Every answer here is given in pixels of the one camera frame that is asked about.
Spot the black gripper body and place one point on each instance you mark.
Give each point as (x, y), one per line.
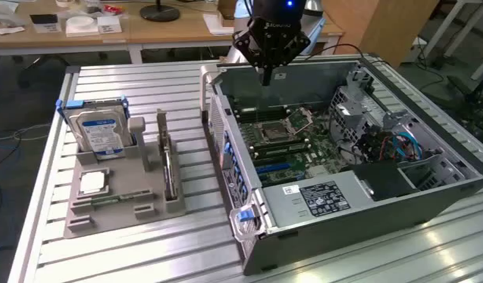
(277, 17)

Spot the green graphics card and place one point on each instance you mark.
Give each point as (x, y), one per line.
(162, 126)

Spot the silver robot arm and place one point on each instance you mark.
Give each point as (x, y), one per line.
(235, 56)

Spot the white paper stack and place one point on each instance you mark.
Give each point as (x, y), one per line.
(218, 26)

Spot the black RAM slot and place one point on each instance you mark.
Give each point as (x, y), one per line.
(257, 111)
(261, 118)

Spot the silver disk bay cage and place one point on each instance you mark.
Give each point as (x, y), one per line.
(343, 103)

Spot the metal socket cover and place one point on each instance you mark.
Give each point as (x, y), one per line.
(301, 119)

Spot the black lamp base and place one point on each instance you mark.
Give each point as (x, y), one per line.
(159, 13)

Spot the CPU socket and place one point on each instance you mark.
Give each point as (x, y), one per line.
(273, 132)

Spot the green motherboard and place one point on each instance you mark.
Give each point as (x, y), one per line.
(317, 141)

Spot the green RAM stick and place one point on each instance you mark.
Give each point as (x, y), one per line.
(108, 200)
(281, 149)

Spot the white printed box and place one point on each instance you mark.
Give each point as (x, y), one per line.
(109, 25)

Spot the red packet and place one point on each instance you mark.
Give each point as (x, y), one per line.
(113, 9)

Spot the black expansion slot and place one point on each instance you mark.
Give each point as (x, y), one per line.
(269, 161)

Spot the blue expansion slot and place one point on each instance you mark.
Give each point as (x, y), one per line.
(273, 168)

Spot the hard disk with blue label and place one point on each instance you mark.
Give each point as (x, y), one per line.
(101, 135)

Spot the blue disk caddy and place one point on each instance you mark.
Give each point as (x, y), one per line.
(73, 104)

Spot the white tape roll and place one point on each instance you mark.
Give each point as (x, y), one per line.
(64, 3)

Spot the black and white box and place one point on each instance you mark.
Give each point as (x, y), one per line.
(45, 22)

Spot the grey power supply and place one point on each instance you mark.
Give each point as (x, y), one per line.
(281, 206)

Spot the grey parts rack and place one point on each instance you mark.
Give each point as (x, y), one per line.
(128, 182)

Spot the blue case latch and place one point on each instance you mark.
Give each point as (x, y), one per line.
(245, 216)

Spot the wooden desk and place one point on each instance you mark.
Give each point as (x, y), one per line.
(22, 39)

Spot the silver CPU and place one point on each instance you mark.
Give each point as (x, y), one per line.
(93, 182)

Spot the dark grey PC case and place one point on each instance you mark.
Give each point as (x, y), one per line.
(343, 224)

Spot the white paper label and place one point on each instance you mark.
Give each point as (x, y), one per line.
(10, 30)

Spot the white table frame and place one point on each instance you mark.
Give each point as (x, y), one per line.
(481, 69)

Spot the silver drive bracket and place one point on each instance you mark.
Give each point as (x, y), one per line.
(442, 168)

